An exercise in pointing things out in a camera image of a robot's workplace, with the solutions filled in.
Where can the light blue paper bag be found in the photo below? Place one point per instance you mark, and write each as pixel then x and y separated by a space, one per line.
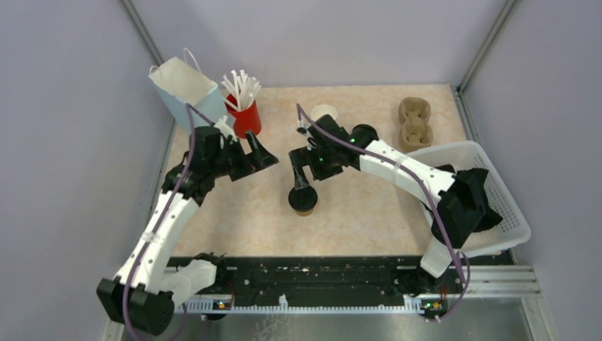
pixel 179 81

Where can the black cloth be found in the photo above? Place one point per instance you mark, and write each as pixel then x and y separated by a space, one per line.
pixel 465 208

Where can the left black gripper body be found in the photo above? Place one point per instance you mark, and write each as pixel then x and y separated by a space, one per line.
pixel 232 158

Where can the black plastic cup lid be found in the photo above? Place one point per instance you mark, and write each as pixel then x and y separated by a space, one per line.
pixel 305 199

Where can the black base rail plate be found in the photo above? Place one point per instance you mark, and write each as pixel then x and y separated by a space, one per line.
pixel 325 281

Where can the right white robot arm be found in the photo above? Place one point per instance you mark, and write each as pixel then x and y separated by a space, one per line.
pixel 423 182

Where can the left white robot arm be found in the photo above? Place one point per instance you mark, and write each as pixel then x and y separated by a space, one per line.
pixel 141 295

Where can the brown paper coffee cup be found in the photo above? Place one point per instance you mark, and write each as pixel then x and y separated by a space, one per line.
pixel 304 213

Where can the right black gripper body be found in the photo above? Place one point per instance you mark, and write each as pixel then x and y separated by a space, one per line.
pixel 323 164

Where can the brown cardboard cup carrier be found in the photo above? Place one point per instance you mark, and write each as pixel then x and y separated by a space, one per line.
pixel 415 131

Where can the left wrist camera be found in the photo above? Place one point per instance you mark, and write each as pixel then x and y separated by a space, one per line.
pixel 225 127

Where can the stack of paper cups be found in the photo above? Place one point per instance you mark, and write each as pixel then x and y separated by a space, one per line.
pixel 322 110

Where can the red straw holder cup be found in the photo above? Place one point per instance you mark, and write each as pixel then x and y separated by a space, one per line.
pixel 246 120

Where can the white wrapped straws bundle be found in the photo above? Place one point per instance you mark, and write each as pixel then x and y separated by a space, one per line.
pixel 242 87

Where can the white plastic basket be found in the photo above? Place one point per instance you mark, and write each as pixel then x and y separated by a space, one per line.
pixel 464 155

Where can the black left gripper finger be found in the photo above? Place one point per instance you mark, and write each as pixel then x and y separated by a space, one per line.
pixel 239 173
pixel 259 157

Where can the stack of black lids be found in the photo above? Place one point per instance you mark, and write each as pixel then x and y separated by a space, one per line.
pixel 362 135

